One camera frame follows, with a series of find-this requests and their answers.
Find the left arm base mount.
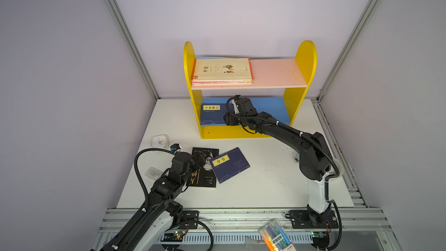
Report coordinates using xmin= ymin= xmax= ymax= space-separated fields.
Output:
xmin=149 ymin=199 xmax=200 ymax=243

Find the dark blue book hidden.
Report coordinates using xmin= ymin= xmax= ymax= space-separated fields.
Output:
xmin=210 ymin=148 xmax=250 ymax=184

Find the dark blue book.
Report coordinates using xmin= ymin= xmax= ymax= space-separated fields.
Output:
xmin=200 ymin=103 xmax=226 ymax=126

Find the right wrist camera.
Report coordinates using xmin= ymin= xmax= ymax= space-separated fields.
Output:
xmin=231 ymin=95 xmax=241 ymax=115

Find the pack of coloured markers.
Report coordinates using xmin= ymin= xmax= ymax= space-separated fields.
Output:
xmin=259 ymin=218 xmax=297 ymax=251

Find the pink cartoon cover book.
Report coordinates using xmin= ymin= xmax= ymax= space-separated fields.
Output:
xmin=191 ymin=81 xmax=253 ymax=87

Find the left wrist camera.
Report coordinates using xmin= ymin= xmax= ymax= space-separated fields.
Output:
xmin=170 ymin=144 xmax=183 ymax=153

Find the small white alarm clock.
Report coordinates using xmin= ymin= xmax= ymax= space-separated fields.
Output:
xmin=151 ymin=134 xmax=169 ymax=150

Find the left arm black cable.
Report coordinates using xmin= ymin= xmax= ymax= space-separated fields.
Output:
xmin=111 ymin=148 xmax=177 ymax=251

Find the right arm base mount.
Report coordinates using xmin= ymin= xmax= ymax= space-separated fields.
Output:
xmin=285 ymin=206 xmax=342 ymax=230

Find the black book gold lettering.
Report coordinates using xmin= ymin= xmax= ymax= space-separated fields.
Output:
xmin=190 ymin=147 xmax=220 ymax=188

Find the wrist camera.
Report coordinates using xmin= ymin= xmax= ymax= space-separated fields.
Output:
xmin=170 ymin=144 xmax=183 ymax=153
xmin=231 ymin=95 xmax=241 ymax=115

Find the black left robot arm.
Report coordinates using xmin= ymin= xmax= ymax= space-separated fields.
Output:
xmin=101 ymin=148 xmax=214 ymax=251

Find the beige book orange border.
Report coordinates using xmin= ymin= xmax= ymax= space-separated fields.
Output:
xmin=191 ymin=58 xmax=253 ymax=82

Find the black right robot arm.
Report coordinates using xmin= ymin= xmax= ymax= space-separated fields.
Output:
xmin=224 ymin=95 xmax=340 ymax=217

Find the clear plastic small box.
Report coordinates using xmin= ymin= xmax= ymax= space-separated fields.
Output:
xmin=145 ymin=167 xmax=163 ymax=181

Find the yellow pink blue bookshelf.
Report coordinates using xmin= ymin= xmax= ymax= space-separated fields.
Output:
xmin=184 ymin=40 xmax=317 ymax=139

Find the clear tape roll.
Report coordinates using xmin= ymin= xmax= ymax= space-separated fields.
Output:
xmin=329 ymin=158 xmax=345 ymax=182

